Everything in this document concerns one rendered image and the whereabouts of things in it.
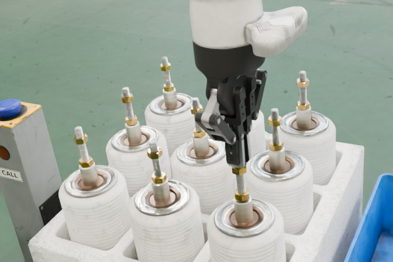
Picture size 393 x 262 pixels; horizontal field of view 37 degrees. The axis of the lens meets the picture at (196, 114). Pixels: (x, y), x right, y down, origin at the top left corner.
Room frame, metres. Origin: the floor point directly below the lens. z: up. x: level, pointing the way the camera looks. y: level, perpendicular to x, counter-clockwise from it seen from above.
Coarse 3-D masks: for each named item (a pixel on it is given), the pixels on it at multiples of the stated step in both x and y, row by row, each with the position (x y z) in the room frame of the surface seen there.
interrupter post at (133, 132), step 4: (136, 124) 0.79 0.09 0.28; (128, 128) 0.78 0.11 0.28; (132, 128) 0.78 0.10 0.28; (136, 128) 0.78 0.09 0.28; (128, 132) 0.79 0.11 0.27; (132, 132) 0.78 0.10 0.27; (136, 132) 0.78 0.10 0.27; (140, 132) 0.79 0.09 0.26; (128, 136) 0.79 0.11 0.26; (132, 136) 0.78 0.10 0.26; (136, 136) 0.78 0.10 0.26; (140, 136) 0.79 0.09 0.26; (128, 140) 0.79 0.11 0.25; (132, 140) 0.78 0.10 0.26; (136, 140) 0.78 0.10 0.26; (140, 140) 0.79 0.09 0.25
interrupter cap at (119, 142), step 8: (144, 128) 0.82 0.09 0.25; (152, 128) 0.82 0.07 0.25; (120, 136) 0.80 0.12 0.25; (144, 136) 0.80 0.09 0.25; (152, 136) 0.79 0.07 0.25; (112, 144) 0.78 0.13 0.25; (120, 144) 0.78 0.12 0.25; (128, 144) 0.78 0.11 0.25; (136, 144) 0.78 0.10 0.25; (144, 144) 0.77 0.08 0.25; (128, 152) 0.76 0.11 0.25; (136, 152) 0.76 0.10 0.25
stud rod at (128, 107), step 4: (124, 88) 0.79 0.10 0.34; (128, 88) 0.79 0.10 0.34; (124, 92) 0.79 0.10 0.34; (128, 92) 0.79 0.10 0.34; (124, 96) 0.79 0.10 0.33; (128, 96) 0.79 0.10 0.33; (128, 104) 0.79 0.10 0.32; (128, 108) 0.79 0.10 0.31; (132, 108) 0.79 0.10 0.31; (128, 112) 0.79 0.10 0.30; (132, 112) 0.79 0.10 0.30; (128, 116) 0.79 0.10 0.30; (132, 116) 0.79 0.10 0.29
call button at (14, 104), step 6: (0, 102) 0.82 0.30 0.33; (6, 102) 0.82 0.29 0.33; (12, 102) 0.82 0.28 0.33; (18, 102) 0.82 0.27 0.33; (0, 108) 0.80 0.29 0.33; (6, 108) 0.80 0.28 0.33; (12, 108) 0.80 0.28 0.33; (18, 108) 0.81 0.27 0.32; (0, 114) 0.80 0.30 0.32; (6, 114) 0.80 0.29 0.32; (12, 114) 0.80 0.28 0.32
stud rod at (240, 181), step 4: (236, 176) 0.57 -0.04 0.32; (240, 176) 0.57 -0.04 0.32; (236, 180) 0.57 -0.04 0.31; (240, 180) 0.57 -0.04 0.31; (240, 184) 0.57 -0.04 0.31; (244, 184) 0.57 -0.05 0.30; (240, 188) 0.57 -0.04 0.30; (244, 188) 0.57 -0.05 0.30; (240, 192) 0.57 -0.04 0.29; (244, 192) 0.57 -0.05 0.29
